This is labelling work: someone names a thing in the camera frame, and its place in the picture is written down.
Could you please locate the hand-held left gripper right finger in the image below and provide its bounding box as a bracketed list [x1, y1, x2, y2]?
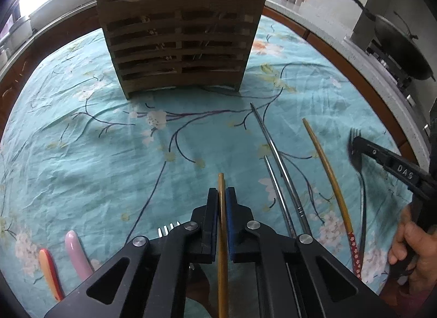
[225, 187, 400, 318]

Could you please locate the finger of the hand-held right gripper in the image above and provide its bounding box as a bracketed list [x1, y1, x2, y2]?
[351, 135, 426, 189]

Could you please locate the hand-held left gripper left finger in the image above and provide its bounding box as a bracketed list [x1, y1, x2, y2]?
[44, 188, 219, 318]

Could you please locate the white-handled metal fork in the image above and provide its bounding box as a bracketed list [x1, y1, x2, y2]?
[346, 127, 368, 267]

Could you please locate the wooden chopstick red patterned end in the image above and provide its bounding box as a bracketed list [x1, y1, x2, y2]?
[302, 118, 363, 281]
[217, 173, 229, 318]

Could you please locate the wooden slatted utensil holder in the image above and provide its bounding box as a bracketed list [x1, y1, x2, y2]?
[96, 0, 270, 100]

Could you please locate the person's right hand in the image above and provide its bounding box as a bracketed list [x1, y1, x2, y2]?
[388, 207, 437, 291]

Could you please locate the metal chopstick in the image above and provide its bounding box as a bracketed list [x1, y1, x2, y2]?
[250, 102, 312, 237]
[262, 156, 297, 239]

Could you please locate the gas stove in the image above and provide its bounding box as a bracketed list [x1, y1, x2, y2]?
[365, 39, 437, 141]

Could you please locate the black wok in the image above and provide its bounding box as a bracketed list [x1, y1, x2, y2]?
[336, 0, 437, 81]

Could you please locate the teal floral tablecloth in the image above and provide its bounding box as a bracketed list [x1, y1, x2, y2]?
[0, 14, 420, 318]

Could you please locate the white rice cooker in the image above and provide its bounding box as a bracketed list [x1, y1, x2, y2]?
[10, 15, 34, 50]

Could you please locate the pink-handled metal utensil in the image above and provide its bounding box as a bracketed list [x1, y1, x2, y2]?
[65, 230, 94, 281]

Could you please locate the orange-handled utensil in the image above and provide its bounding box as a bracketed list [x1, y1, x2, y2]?
[39, 249, 65, 302]

